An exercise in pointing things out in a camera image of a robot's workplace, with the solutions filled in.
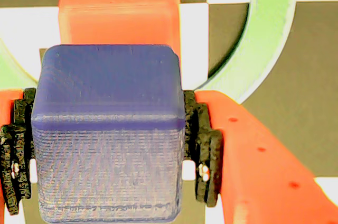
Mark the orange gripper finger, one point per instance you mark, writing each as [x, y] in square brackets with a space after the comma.
[16, 142]
[264, 181]

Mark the blue cube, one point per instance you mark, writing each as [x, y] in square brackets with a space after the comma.
[108, 129]

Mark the red cube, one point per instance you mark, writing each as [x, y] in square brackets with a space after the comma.
[118, 10]

